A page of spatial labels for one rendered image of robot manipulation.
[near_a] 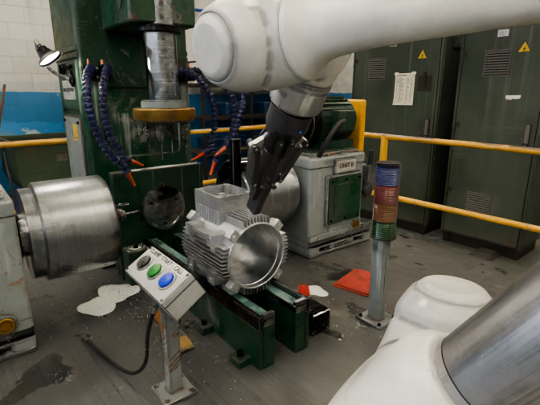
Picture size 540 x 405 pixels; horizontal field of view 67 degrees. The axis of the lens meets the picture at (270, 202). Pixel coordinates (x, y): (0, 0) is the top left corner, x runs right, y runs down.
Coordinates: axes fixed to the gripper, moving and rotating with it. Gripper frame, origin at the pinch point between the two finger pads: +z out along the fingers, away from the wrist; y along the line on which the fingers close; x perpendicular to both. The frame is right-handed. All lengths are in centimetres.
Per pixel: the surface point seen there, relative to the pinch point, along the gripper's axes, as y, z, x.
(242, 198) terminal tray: -7.1, 12.3, -12.0
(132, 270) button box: 22.3, 16.5, -2.0
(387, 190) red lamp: -33.9, -0.5, 5.5
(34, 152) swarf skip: -20, 268, -374
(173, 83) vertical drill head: -6, 6, -55
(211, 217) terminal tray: -0.4, 17.7, -12.5
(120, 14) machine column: 5, -6, -69
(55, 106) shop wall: -66, 283, -493
